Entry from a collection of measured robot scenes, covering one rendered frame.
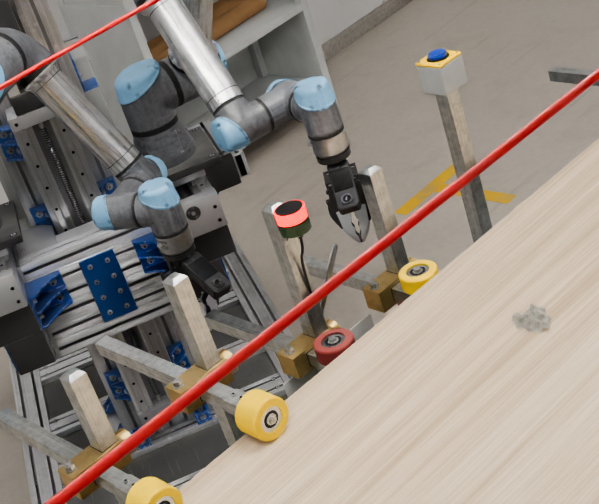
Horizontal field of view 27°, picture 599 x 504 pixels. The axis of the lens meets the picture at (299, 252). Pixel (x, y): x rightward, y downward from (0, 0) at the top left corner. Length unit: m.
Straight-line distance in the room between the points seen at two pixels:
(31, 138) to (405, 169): 2.23
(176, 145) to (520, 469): 1.33
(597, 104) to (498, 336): 2.91
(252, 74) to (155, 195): 3.41
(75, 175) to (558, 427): 1.49
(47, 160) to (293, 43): 2.76
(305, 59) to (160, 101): 2.80
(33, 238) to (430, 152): 2.29
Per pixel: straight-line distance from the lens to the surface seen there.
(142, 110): 2.94
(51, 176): 3.08
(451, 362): 2.24
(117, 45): 5.06
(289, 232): 2.31
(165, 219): 2.57
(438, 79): 2.60
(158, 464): 3.46
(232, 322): 2.64
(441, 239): 4.43
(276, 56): 5.84
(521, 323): 2.28
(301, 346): 2.46
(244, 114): 2.52
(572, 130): 4.95
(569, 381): 2.14
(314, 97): 2.46
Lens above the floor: 2.19
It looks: 28 degrees down
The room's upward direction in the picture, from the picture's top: 19 degrees counter-clockwise
